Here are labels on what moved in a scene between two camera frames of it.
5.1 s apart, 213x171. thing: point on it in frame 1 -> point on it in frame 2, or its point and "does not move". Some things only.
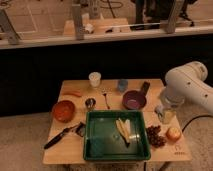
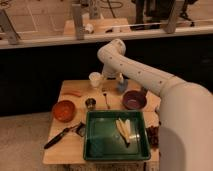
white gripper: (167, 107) -> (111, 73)
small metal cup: (90, 103) does not move
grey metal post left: (8, 28) does not move
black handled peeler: (78, 128) does not move
